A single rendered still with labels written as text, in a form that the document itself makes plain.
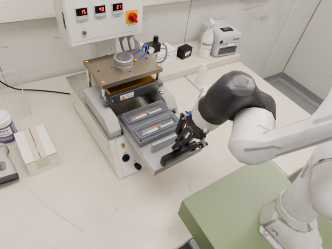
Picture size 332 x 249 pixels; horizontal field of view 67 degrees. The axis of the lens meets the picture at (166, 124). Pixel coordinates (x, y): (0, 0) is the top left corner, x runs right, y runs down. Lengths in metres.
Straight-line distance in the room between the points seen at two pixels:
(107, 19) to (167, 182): 0.71
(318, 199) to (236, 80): 0.33
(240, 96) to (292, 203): 0.41
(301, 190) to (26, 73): 1.44
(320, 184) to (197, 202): 0.43
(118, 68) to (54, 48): 0.62
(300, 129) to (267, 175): 0.59
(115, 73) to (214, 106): 0.52
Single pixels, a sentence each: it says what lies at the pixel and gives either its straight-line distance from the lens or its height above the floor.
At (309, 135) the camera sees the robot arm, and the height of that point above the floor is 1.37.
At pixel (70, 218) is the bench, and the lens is 1.05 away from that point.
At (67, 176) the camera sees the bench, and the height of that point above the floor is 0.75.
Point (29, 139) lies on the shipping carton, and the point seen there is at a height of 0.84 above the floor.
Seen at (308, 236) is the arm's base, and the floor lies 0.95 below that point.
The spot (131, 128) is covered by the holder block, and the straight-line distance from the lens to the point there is 0.94.
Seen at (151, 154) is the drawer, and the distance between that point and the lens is 0.90.
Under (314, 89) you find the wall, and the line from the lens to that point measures 3.30.
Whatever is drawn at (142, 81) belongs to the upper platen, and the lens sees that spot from 1.06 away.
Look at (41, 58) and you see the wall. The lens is 1.59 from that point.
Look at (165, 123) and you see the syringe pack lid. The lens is 0.96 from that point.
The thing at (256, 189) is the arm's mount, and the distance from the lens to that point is 1.05.
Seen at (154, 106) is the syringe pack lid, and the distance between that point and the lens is 1.02.
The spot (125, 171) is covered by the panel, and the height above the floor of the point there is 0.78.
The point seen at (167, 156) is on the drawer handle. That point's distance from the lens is 0.85.
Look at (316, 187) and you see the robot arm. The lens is 0.70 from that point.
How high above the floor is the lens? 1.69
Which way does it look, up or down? 46 degrees down
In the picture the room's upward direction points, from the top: 9 degrees clockwise
